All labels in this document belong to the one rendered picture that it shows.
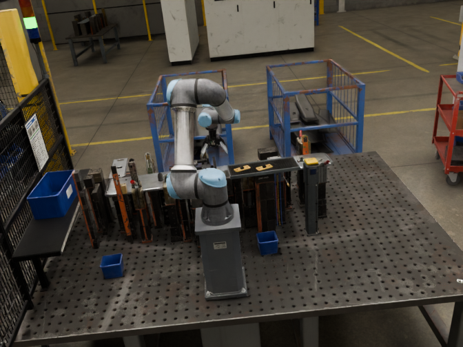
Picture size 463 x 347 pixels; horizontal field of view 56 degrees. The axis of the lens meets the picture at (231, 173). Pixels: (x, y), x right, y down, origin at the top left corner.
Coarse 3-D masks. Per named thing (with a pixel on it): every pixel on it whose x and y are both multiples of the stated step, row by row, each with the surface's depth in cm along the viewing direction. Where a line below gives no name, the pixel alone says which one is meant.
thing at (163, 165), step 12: (192, 72) 529; (204, 72) 530; (156, 84) 493; (228, 96) 427; (168, 108) 546; (168, 120) 553; (156, 132) 438; (204, 132) 469; (216, 132) 481; (228, 132) 441; (156, 144) 444; (168, 144) 530; (228, 144) 446; (156, 156) 450; (168, 156) 504; (216, 156) 492; (228, 156) 490; (168, 168) 477
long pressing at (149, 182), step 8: (224, 168) 272; (144, 176) 271; (152, 176) 270; (112, 184) 266; (128, 184) 264; (144, 184) 262; (152, 184) 261; (160, 184) 260; (112, 192) 256; (128, 192) 254
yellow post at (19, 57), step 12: (0, 12) 253; (12, 12) 255; (0, 24) 256; (12, 24) 257; (12, 36) 260; (24, 36) 268; (12, 48) 262; (24, 48) 265; (12, 60) 265; (24, 60) 266; (24, 72) 269; (24, 84) 272; (36, 84) 277; (24, 96) 275; (48, 132) 288; (60, 168) 302
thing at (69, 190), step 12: (48, 180) 252; (60, 180) 253; (72, 180) 246; (36, 192) 235; (48, 192) 250; (60, 192) 227; (72, 192) 244; (36, 204) 226; (48, 204) 226; (60, 204) 227; (36, 216) 229; (48, 216) 229; (60, 216) 229
